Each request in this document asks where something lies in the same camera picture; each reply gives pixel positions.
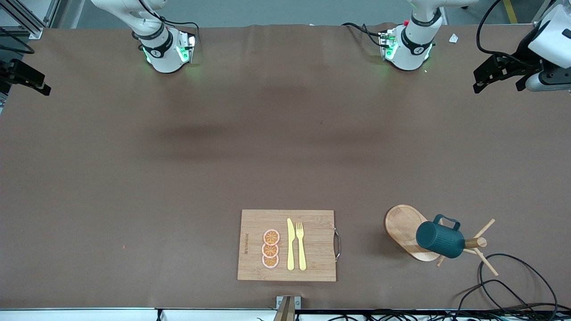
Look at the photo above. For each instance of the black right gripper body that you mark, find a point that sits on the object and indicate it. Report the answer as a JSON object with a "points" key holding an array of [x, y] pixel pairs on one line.
{"points": [[18, 72]]}

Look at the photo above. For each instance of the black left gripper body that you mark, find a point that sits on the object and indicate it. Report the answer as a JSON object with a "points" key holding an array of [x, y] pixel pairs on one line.
{"points": [[520, 59]]}

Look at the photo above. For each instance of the dark green ribbed cup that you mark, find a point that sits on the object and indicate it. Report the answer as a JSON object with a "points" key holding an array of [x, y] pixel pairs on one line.
{"points": [[439, 240]]}

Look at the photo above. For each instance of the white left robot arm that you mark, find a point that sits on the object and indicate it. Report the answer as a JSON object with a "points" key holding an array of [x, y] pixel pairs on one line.
{"points": [[412, 49]]}

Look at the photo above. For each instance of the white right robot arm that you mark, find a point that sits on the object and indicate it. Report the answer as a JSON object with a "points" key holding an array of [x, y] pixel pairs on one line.
{"points": [[163, 55]]}

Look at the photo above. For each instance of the white paper scrap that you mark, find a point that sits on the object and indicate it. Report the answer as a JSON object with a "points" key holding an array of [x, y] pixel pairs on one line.
{"points": [[453, 38]]}

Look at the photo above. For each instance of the wooden mug tree rack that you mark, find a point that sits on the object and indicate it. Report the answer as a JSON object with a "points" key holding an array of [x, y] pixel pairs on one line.
{"points": [[403, 227]]}

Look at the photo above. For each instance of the brown table cover sheet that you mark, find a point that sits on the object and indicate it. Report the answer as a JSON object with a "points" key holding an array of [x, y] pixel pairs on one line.
{"points": [[285, 133]]}

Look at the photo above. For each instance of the wooden cutting board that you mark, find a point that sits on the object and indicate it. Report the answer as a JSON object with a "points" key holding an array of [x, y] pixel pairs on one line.
{"points": [[316, 245]]}

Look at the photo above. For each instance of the yellow plastic fork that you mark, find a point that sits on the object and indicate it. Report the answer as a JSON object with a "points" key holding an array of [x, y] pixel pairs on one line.
{"points": [[301, 249]]}

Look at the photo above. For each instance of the yellow plastic knife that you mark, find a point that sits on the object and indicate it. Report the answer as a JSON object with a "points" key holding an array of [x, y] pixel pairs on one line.
{"points": [[291, 245]]}

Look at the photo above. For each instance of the orange slice toy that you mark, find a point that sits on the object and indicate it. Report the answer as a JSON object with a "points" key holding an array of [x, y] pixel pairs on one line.
{"points": [[270, 250], [271, 237]]}

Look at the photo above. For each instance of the aluminium frame profile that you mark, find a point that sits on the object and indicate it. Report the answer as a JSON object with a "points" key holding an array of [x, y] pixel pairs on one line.
{"points": [[542, 13], [26, 22]]}

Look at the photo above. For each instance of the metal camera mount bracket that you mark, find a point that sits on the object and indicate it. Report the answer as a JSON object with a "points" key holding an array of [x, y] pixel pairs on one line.
{"points": [[287, 307]]}

